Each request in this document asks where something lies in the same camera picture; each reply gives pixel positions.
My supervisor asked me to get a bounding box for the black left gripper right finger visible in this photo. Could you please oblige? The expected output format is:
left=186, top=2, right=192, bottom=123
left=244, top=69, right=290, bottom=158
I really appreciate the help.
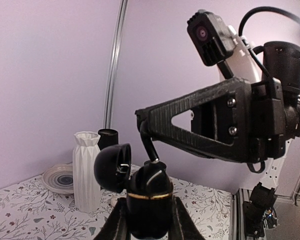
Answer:
left=167, top=196, right=205, bottom=240

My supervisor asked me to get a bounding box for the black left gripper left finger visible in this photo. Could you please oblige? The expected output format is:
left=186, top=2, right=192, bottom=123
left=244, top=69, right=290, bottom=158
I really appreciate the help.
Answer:
left=94, top=197, right=130, bottom=240

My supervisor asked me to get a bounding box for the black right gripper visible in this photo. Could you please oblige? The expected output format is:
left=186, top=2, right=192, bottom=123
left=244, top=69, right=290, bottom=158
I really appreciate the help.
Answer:
left=135, top=77, right=286, bottom=163

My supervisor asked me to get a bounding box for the black glossy charging case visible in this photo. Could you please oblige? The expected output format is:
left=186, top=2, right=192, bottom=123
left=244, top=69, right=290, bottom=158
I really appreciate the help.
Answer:
left=94, top=143, right=174, bottom=240

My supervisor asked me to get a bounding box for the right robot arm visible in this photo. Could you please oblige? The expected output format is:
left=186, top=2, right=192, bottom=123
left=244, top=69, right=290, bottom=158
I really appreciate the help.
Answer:
left=135, top=22, right=300, bottom=165

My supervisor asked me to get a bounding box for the white ribbed ceramic vase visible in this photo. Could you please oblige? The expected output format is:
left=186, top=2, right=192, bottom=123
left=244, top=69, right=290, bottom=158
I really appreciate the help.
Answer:
left=72, top=131, right=101, bottom=213

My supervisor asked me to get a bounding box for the striped ceramic plate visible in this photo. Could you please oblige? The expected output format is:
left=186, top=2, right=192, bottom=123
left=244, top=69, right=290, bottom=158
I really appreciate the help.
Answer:
left=42, top=163, right=74, bottom=195

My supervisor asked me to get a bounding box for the tall black cylinder vase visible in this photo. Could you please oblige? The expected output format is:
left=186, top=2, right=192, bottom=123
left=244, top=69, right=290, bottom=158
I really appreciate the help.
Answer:
left=97, top=128, right=119, bottom=150

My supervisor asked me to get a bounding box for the front aluminium rail base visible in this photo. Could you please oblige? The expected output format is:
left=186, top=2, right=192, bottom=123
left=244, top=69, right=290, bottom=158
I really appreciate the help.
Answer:
left=228, top=188, right=300, bottom=240

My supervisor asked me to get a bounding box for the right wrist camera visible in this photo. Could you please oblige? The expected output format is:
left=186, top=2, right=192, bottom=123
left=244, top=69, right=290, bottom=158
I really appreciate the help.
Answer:
left=187, top=9, right=236, bottom=67

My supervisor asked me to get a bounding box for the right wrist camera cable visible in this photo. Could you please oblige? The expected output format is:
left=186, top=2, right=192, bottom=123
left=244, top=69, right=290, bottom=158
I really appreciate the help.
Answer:
left=237, top=6, right=300, bottom=83

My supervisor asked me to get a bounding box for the right rear aluminium post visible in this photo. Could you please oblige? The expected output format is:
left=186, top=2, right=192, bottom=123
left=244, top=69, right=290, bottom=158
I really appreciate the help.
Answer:
left=103, top=0, right=129, bottom=129

